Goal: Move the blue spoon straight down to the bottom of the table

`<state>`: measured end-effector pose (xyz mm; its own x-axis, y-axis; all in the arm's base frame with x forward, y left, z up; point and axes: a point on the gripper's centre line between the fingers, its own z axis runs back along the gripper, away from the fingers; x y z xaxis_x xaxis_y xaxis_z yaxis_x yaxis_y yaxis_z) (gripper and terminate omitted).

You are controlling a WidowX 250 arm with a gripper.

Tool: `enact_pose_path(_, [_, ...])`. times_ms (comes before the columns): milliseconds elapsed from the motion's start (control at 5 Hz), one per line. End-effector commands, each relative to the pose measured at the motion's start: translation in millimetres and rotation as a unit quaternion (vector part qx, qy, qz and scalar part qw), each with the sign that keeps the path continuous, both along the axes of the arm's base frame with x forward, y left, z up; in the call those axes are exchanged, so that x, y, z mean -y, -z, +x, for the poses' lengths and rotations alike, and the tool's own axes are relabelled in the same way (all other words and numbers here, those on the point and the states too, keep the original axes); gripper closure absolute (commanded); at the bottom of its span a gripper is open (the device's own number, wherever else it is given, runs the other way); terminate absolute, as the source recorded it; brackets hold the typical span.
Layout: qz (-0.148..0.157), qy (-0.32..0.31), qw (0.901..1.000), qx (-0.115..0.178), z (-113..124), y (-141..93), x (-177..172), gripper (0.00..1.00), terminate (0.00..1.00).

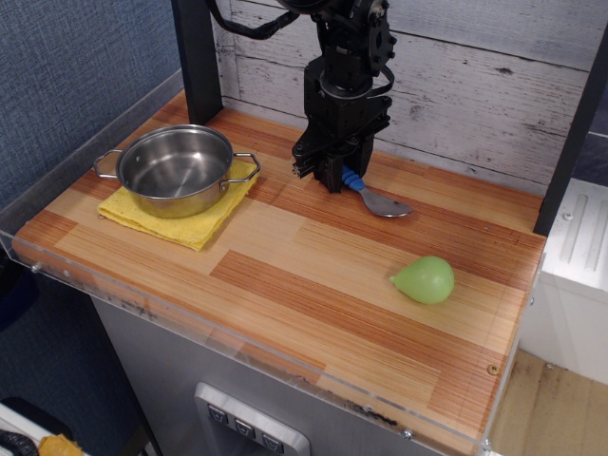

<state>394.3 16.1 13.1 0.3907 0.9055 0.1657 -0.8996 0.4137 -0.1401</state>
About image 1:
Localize yellow folded cloth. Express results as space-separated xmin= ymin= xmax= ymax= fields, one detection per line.
xmin=97 ymin=174 xmax=258 ymax=252

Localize blue handled metal spoon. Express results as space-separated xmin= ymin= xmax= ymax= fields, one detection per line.
xmin=342 ymin=165 xmax=413 ymax=218

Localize yellow object bottom corner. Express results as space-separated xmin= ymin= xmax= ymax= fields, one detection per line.
xmin=38 ymin=434 xmax=85 ymax=456

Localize silver control panel with buttons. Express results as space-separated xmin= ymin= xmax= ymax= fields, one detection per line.
xmin=194 ymin=382 xmax=311 ymax=455

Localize green toy pear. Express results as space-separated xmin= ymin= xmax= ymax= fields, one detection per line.
xmin=389 ymin=256 xmax=455 ymax=305

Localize stainless steel pot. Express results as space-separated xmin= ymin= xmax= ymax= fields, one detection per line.
xmin=93 ymin=124 xmax=261 ymax=219

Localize clear acrylic table guard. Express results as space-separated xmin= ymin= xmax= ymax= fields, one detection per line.
xmin=0 ymin=68 xmax=547 ymax=456

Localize white aluminium ledge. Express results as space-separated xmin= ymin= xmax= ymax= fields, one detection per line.
xmin=520 ymin=179 xmax=607 ymax=384

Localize black vertical post right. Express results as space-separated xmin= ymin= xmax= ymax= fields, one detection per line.
xmin=533 ymin=29 xmax=607 ymax=237

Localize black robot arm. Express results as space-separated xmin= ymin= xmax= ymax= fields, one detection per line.
xmin=282 ymin=1 xmax=396 ymax=193

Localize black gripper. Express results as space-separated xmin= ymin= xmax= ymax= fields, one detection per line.
xmin=292 ymin=59 xmax=392 ymax=193

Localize black cable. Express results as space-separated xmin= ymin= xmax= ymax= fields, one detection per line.
xmin=203 ymin=0 xmax=301 ymax=39

